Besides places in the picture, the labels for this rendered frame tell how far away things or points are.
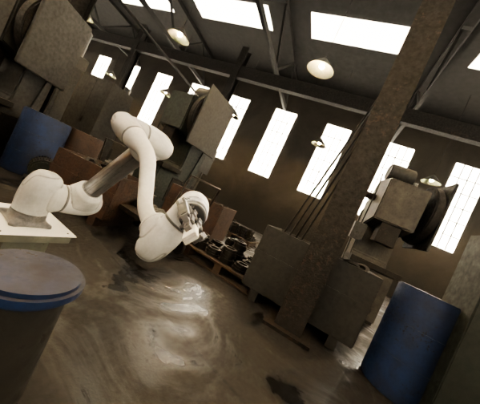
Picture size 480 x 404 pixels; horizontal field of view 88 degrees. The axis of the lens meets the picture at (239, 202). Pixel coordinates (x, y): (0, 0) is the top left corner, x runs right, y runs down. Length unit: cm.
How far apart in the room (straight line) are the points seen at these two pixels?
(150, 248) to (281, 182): 1134
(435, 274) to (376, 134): 1022
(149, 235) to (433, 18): 312
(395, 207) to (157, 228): 440
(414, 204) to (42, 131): 568
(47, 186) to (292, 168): 1121
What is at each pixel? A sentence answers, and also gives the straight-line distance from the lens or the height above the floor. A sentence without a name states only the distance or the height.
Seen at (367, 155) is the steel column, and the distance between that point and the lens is 259.
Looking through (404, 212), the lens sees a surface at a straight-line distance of 491.
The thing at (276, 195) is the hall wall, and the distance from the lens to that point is 1195.
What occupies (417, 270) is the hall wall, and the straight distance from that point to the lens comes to 1229.
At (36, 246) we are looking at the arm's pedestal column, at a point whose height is 26.
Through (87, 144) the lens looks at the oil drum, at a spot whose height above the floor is 73.
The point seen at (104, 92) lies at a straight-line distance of 590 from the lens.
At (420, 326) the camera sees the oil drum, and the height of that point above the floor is 62.
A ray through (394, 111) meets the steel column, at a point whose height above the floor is 226.
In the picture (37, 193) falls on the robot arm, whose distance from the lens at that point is 155.
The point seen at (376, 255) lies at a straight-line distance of 528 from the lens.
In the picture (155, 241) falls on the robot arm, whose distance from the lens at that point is 83.
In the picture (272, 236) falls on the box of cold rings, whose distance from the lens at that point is 274.
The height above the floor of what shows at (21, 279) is 43.
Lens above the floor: 90
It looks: level
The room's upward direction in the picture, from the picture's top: 25 degrees clockwise
